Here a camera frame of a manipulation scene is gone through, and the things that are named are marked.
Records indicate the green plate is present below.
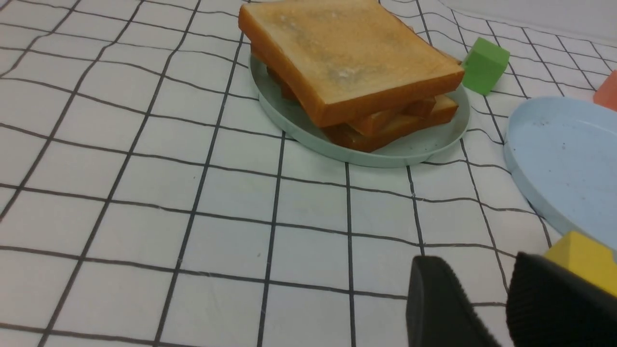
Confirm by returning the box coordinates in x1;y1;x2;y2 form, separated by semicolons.
249;55;471;168

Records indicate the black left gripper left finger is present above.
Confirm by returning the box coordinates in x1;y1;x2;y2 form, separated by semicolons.
406;255;500;347

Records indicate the white black-grid tablecloth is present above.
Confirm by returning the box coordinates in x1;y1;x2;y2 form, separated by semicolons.
0;0;616;347

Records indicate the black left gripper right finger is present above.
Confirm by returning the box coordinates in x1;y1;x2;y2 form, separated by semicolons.
506;252;617;347

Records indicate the green cube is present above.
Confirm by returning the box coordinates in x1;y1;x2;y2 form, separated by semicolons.
461;37;510;96

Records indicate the light blue plate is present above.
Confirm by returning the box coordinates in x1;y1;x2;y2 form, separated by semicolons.
503;96;617;250

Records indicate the yellow block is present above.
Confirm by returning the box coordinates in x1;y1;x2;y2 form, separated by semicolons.
544;231;617;296

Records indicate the orange cube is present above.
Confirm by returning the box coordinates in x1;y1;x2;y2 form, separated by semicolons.
592;70;617;112

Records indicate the toast slice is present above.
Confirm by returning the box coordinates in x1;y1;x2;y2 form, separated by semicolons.
238;0;464;128
251;44;436;136
321;94;458;152

